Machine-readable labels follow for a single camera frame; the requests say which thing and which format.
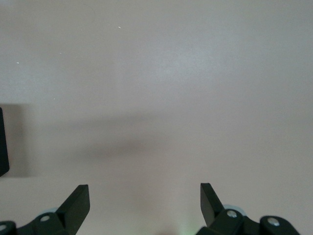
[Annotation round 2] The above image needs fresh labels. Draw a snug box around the black plastic tray box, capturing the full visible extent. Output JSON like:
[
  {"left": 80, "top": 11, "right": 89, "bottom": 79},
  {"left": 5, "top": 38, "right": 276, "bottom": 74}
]
[{"left": 0, "top": 107, "right": 10, "bottom": 177}]

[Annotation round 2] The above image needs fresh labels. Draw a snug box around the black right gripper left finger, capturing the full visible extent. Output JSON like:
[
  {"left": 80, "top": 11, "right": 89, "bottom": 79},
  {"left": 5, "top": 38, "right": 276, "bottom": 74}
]
[{"left": 0, "top": 185, "right": 90, "bottom": 235}]

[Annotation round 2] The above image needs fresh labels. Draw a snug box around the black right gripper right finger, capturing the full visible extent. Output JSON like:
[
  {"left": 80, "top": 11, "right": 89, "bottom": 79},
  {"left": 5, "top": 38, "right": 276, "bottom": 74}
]
[{"left": 195, "top": 183, "right": 300, "bottom": 235}]

